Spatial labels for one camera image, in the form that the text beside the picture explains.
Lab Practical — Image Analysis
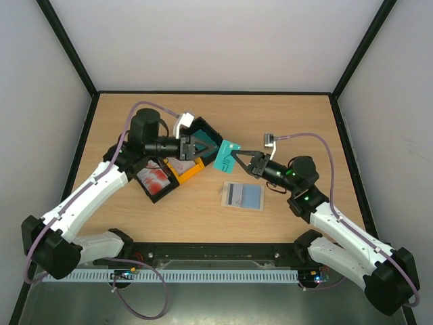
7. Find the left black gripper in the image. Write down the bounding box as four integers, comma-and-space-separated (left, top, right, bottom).
145, 135, 214, 162

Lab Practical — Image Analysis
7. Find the green VIP credit card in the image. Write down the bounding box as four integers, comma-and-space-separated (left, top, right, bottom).
213, 140, 241, 173

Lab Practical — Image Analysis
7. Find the beige card holder wallet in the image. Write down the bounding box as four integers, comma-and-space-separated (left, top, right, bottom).
221, 181, 265, 211

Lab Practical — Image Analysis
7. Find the red patterned credit card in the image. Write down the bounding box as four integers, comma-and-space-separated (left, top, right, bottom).
227, 183, 244, 207

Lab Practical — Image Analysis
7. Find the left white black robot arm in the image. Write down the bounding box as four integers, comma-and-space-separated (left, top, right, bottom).
21, 101, 217, 284

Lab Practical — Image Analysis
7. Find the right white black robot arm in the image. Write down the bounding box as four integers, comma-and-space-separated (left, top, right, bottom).
231, 150, 420, 316

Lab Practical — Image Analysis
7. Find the green card stack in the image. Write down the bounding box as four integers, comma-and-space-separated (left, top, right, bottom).
193, 129, 218, 146

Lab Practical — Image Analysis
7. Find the black bin with green cards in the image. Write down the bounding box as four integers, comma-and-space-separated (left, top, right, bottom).
180, 116, 223, 167

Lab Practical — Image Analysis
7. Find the black bin with red cards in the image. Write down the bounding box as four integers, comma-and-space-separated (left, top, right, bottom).
135, 160, 180, 204

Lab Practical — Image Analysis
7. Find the red patterned card stack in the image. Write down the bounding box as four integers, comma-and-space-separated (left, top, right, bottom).
137, 160, 170, 196

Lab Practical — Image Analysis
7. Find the yellow bin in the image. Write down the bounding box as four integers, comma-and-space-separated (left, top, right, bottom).
164, 157, 205, 185

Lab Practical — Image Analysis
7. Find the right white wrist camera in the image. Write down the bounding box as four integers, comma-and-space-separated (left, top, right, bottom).
263, 133, 277, 160

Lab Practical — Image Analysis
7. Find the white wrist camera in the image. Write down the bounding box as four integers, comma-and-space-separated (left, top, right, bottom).
263, 133, 277, 160
173, 112, 195, 139

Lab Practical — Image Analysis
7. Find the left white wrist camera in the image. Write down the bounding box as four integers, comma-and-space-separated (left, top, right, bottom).
173, 112, 195, 139

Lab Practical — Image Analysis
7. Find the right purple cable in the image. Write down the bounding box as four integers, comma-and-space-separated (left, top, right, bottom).
275, 132, 420, 308

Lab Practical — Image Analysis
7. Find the purple cable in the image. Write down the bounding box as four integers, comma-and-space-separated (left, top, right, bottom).
23, 101, 180, 320
275, 132, 420, 308

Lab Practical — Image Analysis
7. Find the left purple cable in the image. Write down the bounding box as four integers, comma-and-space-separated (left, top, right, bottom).
23, 101, 180, 320

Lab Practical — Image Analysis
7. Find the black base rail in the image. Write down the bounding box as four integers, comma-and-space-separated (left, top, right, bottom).
35, 240, 393, 268

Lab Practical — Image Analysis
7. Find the black aluminium frame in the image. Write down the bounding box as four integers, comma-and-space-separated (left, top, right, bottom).
8, 0, 417, 325

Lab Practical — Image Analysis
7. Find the light blue slotted cable duct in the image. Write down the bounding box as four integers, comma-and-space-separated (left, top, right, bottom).
59, 269, 298, 284

